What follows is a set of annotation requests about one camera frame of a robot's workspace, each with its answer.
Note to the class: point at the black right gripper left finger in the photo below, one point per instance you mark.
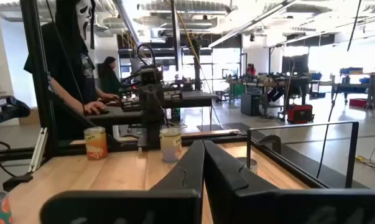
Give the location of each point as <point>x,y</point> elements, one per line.
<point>137,205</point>

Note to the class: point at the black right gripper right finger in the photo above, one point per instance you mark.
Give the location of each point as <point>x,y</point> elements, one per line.
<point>268,208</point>

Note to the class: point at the lavender peach can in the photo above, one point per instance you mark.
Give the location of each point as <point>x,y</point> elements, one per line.
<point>170,146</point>

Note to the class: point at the orange corn can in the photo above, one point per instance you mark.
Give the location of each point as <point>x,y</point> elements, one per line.
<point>95,144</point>

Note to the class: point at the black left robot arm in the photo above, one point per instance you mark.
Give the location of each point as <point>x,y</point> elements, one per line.
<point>151,119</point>

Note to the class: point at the black box with white label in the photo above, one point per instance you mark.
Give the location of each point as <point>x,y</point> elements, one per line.
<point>173,96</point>
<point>130,104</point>

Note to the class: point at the grey desk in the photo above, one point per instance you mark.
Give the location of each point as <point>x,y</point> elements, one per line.
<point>122,117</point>
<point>199,99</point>

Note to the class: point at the person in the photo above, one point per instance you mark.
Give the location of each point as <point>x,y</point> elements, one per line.
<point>72,46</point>
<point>108,81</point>
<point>251,71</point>

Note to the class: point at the black hanging pole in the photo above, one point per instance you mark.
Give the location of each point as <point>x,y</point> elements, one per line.
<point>176,37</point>

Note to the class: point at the green crate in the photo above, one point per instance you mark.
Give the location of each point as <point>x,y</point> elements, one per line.
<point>237,90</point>

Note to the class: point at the black cabinet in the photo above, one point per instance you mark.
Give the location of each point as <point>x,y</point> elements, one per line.
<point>250,104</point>

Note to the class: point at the red floor machine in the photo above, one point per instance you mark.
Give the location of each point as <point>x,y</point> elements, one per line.
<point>300,113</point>

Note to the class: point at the white ghost face mask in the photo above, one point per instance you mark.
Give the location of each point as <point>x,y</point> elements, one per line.
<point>83,15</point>

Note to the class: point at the white bar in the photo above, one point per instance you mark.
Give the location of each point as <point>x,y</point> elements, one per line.
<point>38,149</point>

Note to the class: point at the workbench with equipment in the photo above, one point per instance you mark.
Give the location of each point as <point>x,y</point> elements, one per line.
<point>268,84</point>

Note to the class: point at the tan cardboard box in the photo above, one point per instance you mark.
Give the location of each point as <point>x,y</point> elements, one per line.
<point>30,118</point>

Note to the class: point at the red crate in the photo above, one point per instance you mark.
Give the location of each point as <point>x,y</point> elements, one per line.
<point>358,102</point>

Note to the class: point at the grey workbench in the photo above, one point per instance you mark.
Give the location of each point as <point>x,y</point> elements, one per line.
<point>352,88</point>

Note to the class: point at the black monitor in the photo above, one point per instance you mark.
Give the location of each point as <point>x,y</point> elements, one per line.
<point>295,63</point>

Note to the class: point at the blue storage bins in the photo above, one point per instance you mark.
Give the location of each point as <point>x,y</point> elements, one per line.
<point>351,71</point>

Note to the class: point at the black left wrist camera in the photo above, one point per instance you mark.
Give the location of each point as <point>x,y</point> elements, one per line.
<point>151,76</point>

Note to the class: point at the grey curved bracket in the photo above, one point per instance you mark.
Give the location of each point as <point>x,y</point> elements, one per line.
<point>269,137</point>

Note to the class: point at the black aluminium rig frame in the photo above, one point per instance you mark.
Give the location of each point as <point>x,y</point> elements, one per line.
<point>35,62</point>

